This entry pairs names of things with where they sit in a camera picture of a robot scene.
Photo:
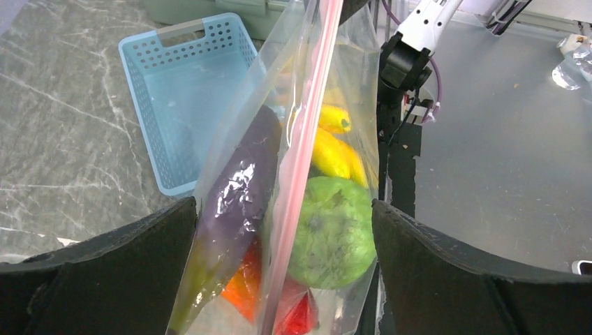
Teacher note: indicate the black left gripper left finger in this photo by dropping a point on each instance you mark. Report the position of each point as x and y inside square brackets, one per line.
[121, 282]

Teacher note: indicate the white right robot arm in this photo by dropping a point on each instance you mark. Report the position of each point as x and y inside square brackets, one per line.
[403, 58]

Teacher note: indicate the clear zip top bag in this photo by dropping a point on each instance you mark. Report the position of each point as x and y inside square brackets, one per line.
[314, 46]

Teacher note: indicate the green lime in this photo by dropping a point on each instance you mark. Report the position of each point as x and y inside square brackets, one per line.
[333, 243]

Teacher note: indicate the aluminium frame rail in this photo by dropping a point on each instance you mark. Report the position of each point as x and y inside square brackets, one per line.
[572, 17]

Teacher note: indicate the yellow banana bunch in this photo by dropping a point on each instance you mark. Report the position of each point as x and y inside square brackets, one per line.
[331, 155]

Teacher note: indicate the clear plastic water bottle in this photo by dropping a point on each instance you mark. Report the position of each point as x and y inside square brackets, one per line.
[574, 72]

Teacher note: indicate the white smartphone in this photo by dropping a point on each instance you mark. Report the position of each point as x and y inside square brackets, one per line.
[582, 267]

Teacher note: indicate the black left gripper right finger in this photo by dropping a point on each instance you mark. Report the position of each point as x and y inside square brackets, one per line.
[436, 284]

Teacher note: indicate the blue plastic basket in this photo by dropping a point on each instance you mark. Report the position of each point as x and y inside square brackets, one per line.
[181, 79]

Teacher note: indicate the purple eggplant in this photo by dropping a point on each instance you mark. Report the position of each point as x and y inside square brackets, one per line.
[229, 218]

